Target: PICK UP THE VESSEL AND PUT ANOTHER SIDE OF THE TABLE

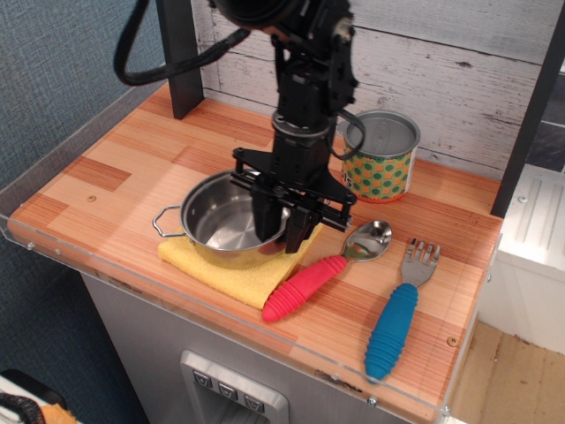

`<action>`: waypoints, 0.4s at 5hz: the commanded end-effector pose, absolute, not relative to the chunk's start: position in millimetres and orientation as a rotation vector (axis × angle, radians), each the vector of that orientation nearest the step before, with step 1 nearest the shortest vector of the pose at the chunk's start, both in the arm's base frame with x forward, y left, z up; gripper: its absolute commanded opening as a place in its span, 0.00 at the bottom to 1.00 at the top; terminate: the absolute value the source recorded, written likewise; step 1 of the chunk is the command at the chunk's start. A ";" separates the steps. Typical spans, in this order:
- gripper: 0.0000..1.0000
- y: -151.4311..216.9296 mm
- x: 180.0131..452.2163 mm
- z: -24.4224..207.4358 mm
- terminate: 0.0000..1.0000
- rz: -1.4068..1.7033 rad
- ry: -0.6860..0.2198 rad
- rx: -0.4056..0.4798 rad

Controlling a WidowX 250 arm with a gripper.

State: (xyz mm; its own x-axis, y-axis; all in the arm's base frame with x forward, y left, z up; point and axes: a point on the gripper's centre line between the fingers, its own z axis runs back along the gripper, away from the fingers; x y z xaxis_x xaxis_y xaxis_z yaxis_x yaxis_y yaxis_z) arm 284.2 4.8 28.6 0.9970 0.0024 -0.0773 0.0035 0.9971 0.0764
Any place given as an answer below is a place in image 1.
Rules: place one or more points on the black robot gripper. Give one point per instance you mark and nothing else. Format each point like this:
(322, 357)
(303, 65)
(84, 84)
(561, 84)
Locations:
(293, 175)

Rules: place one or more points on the small stainless steel pot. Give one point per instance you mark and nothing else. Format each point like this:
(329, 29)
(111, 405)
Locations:
(217, 220)

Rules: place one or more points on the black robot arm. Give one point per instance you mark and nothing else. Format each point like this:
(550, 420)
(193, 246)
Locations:
(313, 43)

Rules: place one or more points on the yellow folded cloth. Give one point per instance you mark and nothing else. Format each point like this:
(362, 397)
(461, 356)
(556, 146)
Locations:
(251, 286)

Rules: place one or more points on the green orange patterned tin can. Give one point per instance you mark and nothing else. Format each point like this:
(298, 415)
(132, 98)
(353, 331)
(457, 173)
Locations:
(383, 154)

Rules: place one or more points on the clear acrylic table guard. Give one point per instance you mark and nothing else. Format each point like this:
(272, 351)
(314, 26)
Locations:
(92, 208)

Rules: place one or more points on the grey cabinet with dispenser panel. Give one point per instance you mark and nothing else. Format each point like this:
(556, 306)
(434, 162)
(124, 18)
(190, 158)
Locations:
(184, 372)

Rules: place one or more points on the white cabinet at right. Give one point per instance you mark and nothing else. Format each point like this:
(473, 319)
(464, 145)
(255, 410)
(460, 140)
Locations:
(524, 291)

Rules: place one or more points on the black and orange object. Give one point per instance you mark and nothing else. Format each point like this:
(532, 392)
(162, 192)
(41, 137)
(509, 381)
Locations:
(26, 400)

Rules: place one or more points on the spoon with red handle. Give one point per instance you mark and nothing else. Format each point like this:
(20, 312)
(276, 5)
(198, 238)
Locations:
(366, 243)

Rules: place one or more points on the fork with blue handle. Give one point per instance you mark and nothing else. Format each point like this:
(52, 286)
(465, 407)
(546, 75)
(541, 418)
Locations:
(388, 338)

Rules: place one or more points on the black vertical post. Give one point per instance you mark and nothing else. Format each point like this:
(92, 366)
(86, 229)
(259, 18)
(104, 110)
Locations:
(537, 105)

